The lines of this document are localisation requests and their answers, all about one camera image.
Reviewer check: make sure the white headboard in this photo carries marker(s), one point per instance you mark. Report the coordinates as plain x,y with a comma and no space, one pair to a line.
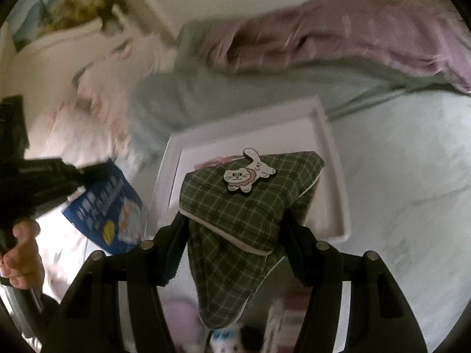
44,59

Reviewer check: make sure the blue tissue packet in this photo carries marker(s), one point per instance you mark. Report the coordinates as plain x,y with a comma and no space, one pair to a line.
110,213

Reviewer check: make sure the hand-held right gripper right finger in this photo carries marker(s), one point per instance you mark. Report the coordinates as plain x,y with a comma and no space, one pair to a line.
294,261

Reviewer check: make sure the pink clothing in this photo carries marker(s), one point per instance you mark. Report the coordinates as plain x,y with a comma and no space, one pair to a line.
121,70

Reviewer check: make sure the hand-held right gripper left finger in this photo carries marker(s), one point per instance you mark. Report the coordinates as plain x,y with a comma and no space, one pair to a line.
172,264

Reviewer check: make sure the small pink cloth item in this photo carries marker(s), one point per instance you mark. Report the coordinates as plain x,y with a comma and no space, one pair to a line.
215,161

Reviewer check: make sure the green plaid pouch cat badge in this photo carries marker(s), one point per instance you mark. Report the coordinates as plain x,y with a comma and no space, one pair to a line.
235,228

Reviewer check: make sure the purple striped blanket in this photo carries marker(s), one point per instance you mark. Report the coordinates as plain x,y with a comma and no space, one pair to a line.
331,33

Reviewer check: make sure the grey-green blanket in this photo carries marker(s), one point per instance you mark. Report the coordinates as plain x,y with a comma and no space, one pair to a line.
176,99

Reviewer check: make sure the pink fuzzy item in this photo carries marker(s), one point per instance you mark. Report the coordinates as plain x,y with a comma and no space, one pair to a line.
180,312

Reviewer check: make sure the pink white packet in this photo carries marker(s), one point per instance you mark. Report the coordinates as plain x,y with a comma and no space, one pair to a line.
287,320

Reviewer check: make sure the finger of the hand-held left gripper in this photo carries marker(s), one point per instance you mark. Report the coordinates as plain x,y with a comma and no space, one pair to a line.
92,174

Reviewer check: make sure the white shallow box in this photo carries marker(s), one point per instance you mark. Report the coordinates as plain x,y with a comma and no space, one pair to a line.
290,128

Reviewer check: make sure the framed landscape painting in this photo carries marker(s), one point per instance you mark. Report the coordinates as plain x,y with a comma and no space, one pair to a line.
62,3

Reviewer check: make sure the person's left hand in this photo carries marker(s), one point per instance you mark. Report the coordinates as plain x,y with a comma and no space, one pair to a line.
24,261

